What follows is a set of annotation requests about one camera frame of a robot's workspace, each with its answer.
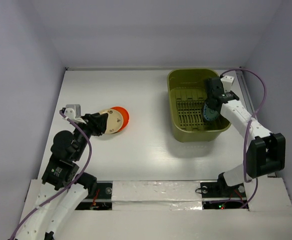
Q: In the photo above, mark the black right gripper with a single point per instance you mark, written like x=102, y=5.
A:
x=211, y=97

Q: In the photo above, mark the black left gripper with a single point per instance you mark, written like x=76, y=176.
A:
x=96, y=121

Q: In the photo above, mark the cream floral plate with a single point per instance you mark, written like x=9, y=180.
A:
x=114, y=121

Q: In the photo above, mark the blue patterned plate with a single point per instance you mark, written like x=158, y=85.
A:
x=209, y=115

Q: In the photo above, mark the orange plate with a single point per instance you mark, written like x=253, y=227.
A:
x=125, y=115

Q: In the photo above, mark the beige plate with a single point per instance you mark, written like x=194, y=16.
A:
x=104, y=111

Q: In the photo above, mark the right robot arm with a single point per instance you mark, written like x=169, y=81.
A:
x=264, y=151

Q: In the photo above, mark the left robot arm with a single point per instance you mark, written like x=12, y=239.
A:
x=64, y=184

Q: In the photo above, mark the green dish rack tub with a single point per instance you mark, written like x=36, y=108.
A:
x=187, y=95

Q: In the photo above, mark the silver taped base panel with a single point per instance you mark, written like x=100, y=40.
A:
x=156, y=196

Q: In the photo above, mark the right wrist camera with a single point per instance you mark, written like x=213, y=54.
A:
x=227, y=82

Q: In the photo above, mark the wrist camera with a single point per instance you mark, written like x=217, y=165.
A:
x=72, y=112
x=227, y=82

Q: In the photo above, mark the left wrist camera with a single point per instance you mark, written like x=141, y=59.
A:
x=72, y=112

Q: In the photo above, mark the aluminium side rail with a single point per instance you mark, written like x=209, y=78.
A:
x=241, y=87

